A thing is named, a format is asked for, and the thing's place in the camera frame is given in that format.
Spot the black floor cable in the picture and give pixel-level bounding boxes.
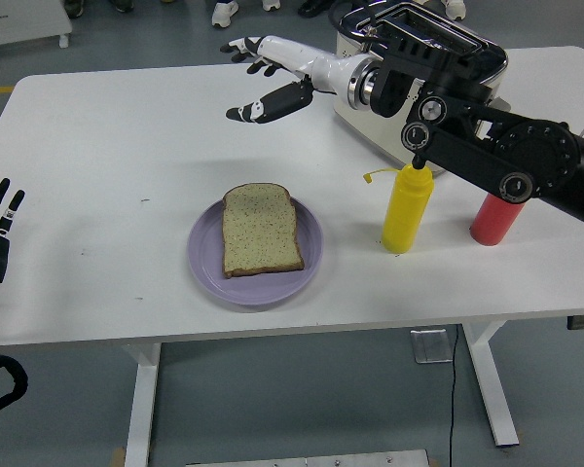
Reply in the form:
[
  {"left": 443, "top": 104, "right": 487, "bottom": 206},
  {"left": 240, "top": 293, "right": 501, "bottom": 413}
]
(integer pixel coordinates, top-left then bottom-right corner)
[{"left": 446, "top": 324, "right": 461, "bottom": 467}]

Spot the cream and chrome toaster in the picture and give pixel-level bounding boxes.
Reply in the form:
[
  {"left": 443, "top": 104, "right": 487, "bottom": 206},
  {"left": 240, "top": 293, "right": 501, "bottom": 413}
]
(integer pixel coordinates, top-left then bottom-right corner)
[{"left": 333, "top": 2, "right": 510, "bottom": 177}]

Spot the white cabinet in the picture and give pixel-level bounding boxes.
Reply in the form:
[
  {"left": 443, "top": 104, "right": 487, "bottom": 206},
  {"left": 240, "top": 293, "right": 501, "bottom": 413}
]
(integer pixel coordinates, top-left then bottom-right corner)
[{"left": 0, "top": 0, "right": 74, "bottom": 50}]

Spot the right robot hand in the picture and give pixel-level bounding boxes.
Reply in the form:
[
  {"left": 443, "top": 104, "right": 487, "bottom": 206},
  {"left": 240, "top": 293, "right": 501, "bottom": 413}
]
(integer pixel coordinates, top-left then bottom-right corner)
[{"left": 219, "top": 34, "right": 366, "bottom": 126}]

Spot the purple round plate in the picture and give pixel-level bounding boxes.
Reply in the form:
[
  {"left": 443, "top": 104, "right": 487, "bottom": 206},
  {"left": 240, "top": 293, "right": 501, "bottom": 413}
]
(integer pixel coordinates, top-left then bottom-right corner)
[{"left": 188, "top": 197, "right": 324, "bottom": 306}]

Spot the long metal base plate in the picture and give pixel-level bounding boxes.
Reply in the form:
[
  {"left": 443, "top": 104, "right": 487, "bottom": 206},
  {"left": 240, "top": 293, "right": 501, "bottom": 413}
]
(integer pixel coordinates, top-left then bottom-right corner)
[{"left": 184, "top": 449, "right": 432, "bottom": 467}]

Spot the bread slice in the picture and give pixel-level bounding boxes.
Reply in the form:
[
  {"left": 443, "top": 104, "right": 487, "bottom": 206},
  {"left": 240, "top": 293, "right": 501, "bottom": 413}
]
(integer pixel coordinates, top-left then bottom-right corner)
[{"left": 222, "top": 182, "right": 306, "bottom": 280}]

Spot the white table leg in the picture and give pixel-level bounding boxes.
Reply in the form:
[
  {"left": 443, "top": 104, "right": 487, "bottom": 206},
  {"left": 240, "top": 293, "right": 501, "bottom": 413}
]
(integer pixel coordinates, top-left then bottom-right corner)
[
  {"left": 459, "top": 320, "right": 521, "bottom": 448},
  {"left": 121, "top": 341, "right": 163, "bottom": 467}
]

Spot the person's black shoe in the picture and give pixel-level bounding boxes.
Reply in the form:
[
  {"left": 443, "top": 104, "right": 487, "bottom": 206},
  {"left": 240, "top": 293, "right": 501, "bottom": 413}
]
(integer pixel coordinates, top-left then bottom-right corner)
[{"left": 297, "top": 0, "right": 332, "bottom": 17}]

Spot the red squeeze bottle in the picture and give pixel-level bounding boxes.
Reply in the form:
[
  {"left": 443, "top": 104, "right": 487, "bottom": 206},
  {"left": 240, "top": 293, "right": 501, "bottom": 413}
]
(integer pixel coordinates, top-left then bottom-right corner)
[{"left": 469, "top": 193, "right": 527, "bottom": 247}]

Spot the yellow squeeze bottle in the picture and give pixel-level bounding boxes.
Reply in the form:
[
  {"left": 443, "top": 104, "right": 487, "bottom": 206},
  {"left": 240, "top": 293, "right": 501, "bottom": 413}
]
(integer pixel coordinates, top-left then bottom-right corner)
[{"left": 363, "top": 162, "right": 435, "bottom": 255}]

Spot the small metal floor plate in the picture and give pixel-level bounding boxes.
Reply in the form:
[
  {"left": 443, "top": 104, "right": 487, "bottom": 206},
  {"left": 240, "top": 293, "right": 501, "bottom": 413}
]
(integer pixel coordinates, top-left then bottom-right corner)
[{"left": 409, "top": 328, "right": 455, "bottom": 364}]

